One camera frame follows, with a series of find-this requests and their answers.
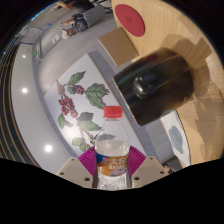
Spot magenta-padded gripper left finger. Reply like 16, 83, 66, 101
55, 145, 98, 188

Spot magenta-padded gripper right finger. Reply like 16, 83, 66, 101
126, 145, 169, 189

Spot clear red-capped drink bottle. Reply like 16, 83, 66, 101
94, 105, 131, 191

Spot recessed ceiling lights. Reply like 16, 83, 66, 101
20, 53, 54, 154

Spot white printed paper sheet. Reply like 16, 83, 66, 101
159, 110, 191, 168

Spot dark glossy mug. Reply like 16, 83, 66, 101
112, 47, 195, 128

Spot grey door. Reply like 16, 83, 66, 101
19, 26, 44, 61

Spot flat round red coaster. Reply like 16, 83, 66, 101
114, 3, 146, 38

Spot grey chair with black legs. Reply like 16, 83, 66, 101
78, 4, 107, 29

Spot coffee plant wall mural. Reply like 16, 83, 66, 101
43, 53, 148, 159

